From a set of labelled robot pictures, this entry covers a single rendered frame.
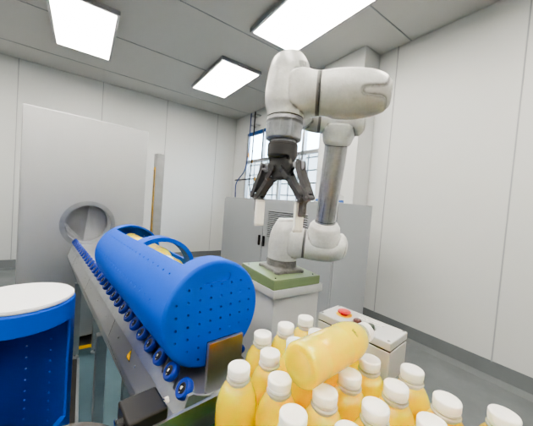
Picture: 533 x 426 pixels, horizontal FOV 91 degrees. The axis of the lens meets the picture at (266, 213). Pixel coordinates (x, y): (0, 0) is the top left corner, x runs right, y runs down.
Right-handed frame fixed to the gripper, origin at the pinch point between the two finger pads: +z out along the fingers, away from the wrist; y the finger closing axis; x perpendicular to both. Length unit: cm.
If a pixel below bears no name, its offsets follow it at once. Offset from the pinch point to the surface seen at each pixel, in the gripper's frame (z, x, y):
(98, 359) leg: 84, 15, 110
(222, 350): 31.8, 9.7, 5.9
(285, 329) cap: 23.8, 1.2, -6.6
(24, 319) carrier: 33, 45, 53
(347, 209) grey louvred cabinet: -5, -162, 74
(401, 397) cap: 24.3, 1.6, -32.2
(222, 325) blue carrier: 29.2, 5.7, 11.9
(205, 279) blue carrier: 15.6, 11.9, 12.4
